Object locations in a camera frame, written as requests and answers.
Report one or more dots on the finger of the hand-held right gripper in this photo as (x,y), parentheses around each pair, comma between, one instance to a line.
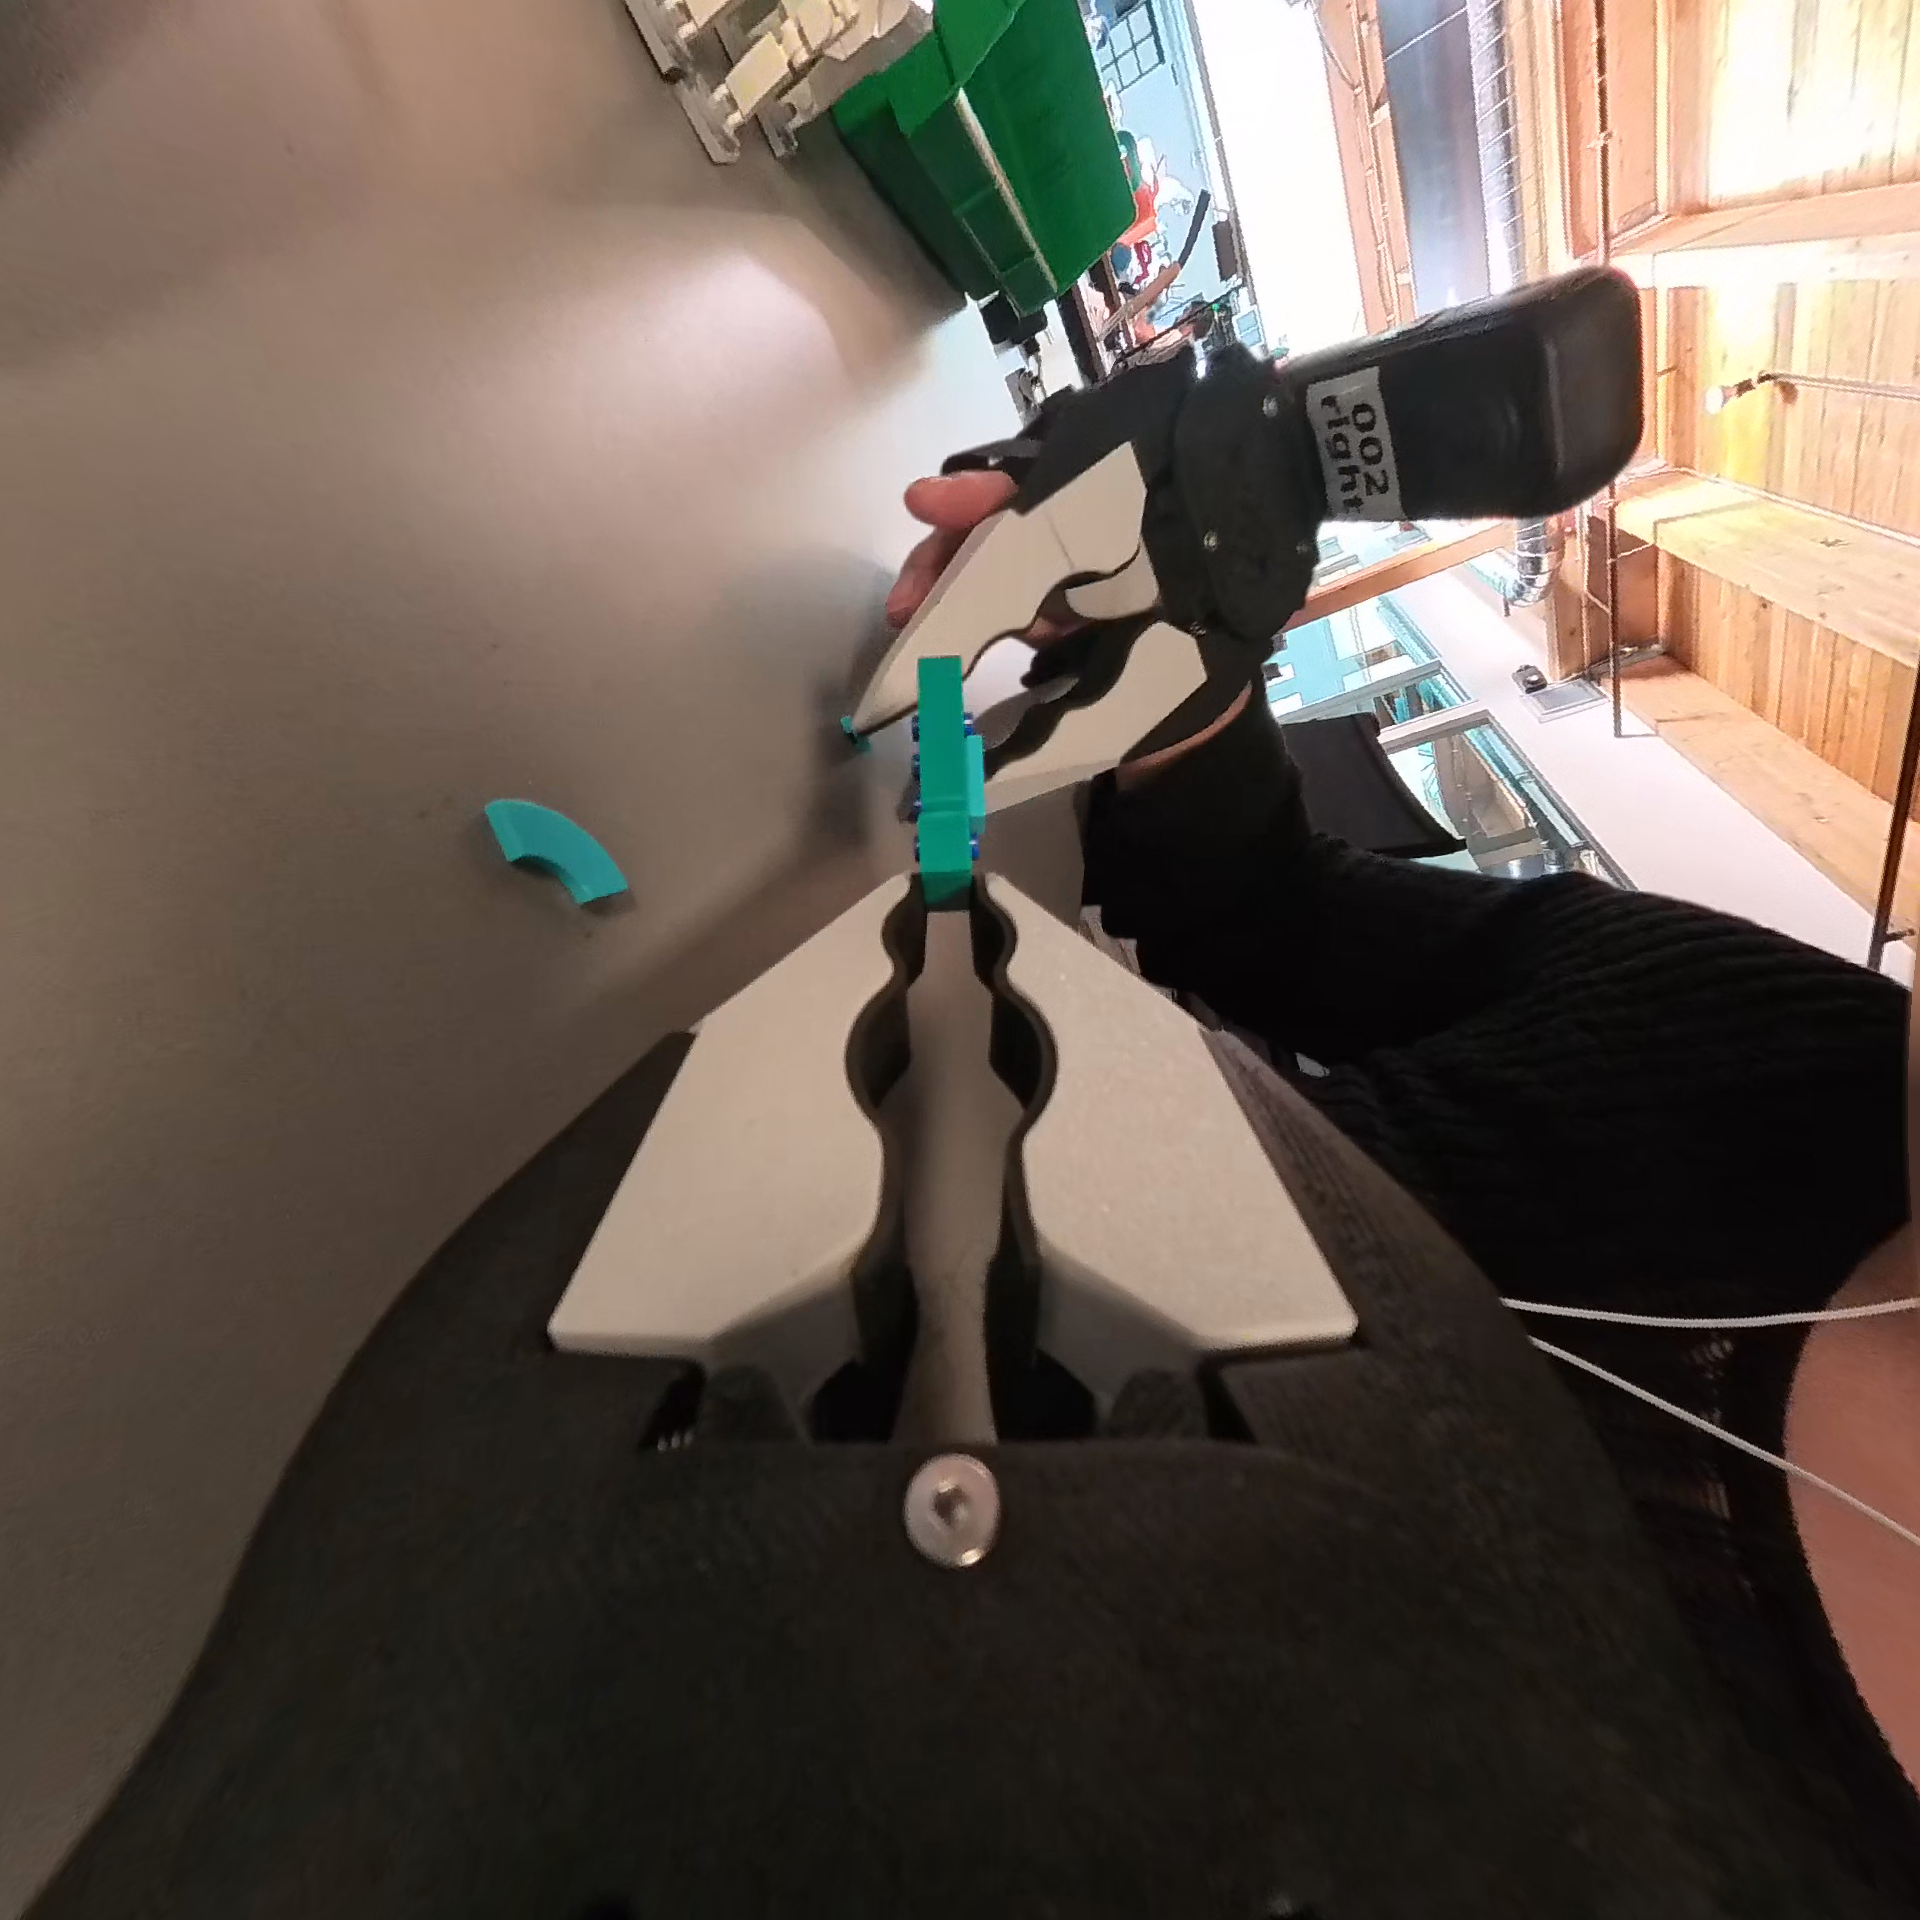
(1154,674)
(1037,569)

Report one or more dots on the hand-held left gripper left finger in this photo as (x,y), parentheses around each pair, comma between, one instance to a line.
(720,1170)

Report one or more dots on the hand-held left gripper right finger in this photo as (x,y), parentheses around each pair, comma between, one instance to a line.
(1171,1184)

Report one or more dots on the teal lego assembly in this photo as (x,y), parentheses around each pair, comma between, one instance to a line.
(943,781)

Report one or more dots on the person's right forearm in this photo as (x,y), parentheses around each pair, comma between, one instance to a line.
(1381,944)

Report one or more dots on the teal curved lego piece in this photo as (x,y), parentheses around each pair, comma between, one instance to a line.
(562,853)

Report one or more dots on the person's right hand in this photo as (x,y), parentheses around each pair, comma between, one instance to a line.
(944,518)

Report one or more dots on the white plastic parts holder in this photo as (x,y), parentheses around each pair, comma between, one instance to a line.
(765,60)

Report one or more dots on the small metal duct pipe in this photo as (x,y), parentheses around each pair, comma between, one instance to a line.
(1538,556)

